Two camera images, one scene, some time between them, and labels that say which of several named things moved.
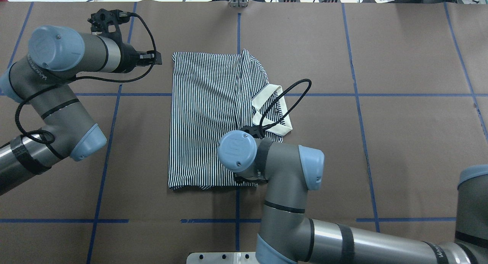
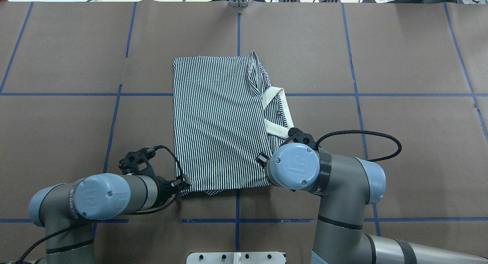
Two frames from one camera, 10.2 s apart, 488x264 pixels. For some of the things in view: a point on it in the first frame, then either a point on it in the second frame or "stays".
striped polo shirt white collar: x=214 y=95 stays
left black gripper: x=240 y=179 -> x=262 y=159
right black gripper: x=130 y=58 -> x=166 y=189
